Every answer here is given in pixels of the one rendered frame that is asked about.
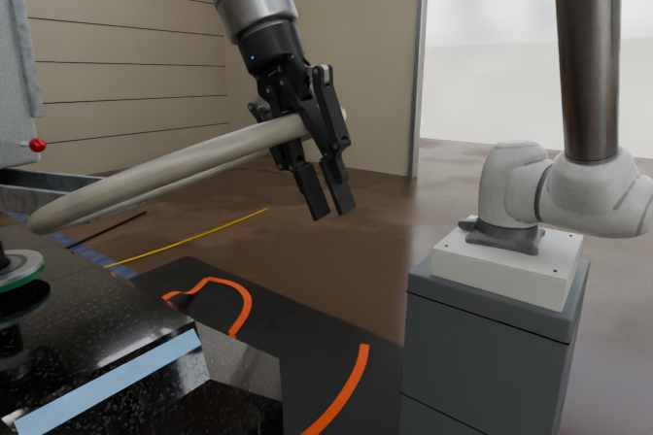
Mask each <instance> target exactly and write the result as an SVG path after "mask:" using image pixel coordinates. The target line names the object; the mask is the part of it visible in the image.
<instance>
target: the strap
mask: <svg viewBox="0 0 653 435"><path fill-rule="evenodd" d="M208 281H211V282H216V283H222V284H228V285H230V286H232V287H234V288H236V289H237V290H238V291H239V292H240V293H241V294H242V296H243V298H244V307H243V310H242V312H241V314H240V316H239V318H238V319H237V320H236V321H235V323H234V324H233V326H232V327H231V328H230V329H229V331H228V332H229V333H230V334H232V335H235V334H236V332H237V331H238V330H239V328H240V327H241V326H242V324H243V323H244V321H245V320H246V318H247V316H248V314H249V312H250V311H251V307H252V298H251V295H250V293H249V292H248V291H247V290H246V289H245V288H244V287H243V286H242V285H240V284H237V283H235V282H232V281H228V280H223V279H218V278H212V277H209V278H204V279H203V280H202V281H201V282H200V283H199V284H198V285H197V286H196V287H195V288H193V289H192V290H191V291H189V292H180V291H172V292H170V293H168V294H166V295H164V296H162V297H161V298H163V299H165V300H167V299H169V298H170V297H172V296H174V295H176V294H178V293H187V294H194V293H195V292H197V291H198V290H199V289H200V288H201V287H203V286H204V285H205V284H206V283H207V282H208ZM368 350H369V345H365V344H361V346H360V351H359V357H358V360H357V363H356V366H355V368H354V370H353V372H352V374H351V376H350V378H349V380H348V382H347V383H346V384H345V386H344V387H343V389H342V390H341V392H340V393H339V395H338V396H337V398H336V399H335V400H334V402H333V403H332V404H331V405H330V407H329V408H328V409H327V410H326V411H325V413H324V414H323V415H322V416H321V417H320V418H319V419H318V420H317V421H316V422H315V423H313V424H312V425H311V426H310V427H309V428H308V429H307V430H305V431H304V432H303V433H301V434H300V435H318V434H319V433H320V432H321V431H322V430H323V429H324V428H325V427H327V425H328V424H329V423H330V422H331V421H332V420H333V419H334V418H335V417H336V415H337V414H338V413H339V412H340V410H341V409H342V408H343V406H344V405H345V404H346V402H347V401H348V399H349V398H350V396H351V394H352V393H353V391H354V389H355V387H356V386H357V384H358V382H359V380H360V378H361V375H362V372H363V370H364V367H365V365H366V361H367V357H368Z"/></svg>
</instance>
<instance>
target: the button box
mask: <svg viewBox="0 0 653 435"><path fill-rule="evenodd" d="M9 2H10V7H11V12H12V18H13V23H14V28H15V32H16V38H17V47H18V53H19V58H20V63H21V68H22V74H23V78H24V83H25V89H26V94H27V99H28V104H29V110H30V115H31V117H44V116H45V111H44V105H43V100H42V94H41V89H40V84H39V78H38V73H37V67H36V62H35V56H34V51H33V46H32V41H31V35H30V29H29V24H28V18H27V13H26V8H25V3H24V0H9Z"/></svg>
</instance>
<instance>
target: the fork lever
mask: <svg viewBox="0 0 653 435"><path fill-rule="evenodd" d="M103 179H105V177H94V176H84V175H73V174H62V173H52V172H41V171H30V170H19V169H9V168H5V169H0V210H2V211H8V212H15V213H21V214H28V215H32V214H33V213H34V212H36V211H37V210H38V209H40V208H42V207H43V206H45V205H47V204H49V203H50V202H52V201H54V200H56V199H58V198H60V197H62V196H64V195H66V194H69V193H71V192H73V191H75V190H78V189H80V188H82V187H85V186H87V185H89V184H93V183H96V182H98V181H101V180H103ZM142 205H144V202H143V203H140V204H137V205H134V206H131V207H128V208H125V209H122V210H119V211H116V212H113V213H110V214H108V215H106V216H104V217H99V218H97V219H94V220H91V221H88V222H85V223H93V222H96V221H98V220H100V219H102V218H107V217H110V216H112V215H115V214H118V213H121V212H124V211H126V210H129V209H132V208H135V207H138V206H142Z"/></svg>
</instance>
